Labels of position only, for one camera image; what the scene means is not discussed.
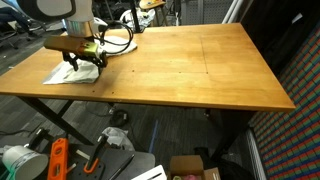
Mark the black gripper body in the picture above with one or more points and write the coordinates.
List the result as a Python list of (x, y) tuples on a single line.
[(87, 60)]

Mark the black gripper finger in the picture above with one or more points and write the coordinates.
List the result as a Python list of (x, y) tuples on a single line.
[(101, 63), (71, 59)]

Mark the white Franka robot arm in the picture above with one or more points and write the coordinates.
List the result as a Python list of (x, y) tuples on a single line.
[(80, 28)]

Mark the black round floor object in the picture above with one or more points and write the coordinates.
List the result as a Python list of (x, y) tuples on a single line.
[(119, 118)]

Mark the black vertical pole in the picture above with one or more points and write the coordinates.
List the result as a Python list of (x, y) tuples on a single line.
[(134, 15)]

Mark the black table leg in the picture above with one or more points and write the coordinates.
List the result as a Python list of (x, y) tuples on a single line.
[(53, 116), (233, 133)]

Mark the crumpled white cloth pile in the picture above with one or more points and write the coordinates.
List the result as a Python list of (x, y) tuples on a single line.
[(146, 20)]

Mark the black office chair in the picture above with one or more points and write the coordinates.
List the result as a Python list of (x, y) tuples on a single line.
[(13, 33)]

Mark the grey plastic bag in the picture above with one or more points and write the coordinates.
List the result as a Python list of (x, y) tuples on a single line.
[(116, 135)]

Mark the round wooden side table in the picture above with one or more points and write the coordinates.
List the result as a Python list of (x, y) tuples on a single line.
[(151, 4)]

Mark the black pen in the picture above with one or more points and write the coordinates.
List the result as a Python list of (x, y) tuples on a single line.
[(121, 166)]

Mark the white plastic container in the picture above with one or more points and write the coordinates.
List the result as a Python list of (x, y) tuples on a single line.
[(23, 163)]

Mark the white sheet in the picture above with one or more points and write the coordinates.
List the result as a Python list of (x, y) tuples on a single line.
[(150, 174)]

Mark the small cardboard box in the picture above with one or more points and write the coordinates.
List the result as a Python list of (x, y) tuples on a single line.
[(183, 163)]

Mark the white pipe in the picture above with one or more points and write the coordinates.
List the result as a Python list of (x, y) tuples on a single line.
[(230, 11), (237, 11)]

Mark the tan wrist camera box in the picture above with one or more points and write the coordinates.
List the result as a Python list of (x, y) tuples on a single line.
[(66, 45)]

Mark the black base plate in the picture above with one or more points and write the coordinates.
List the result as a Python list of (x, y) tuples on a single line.
[(110, 160)]

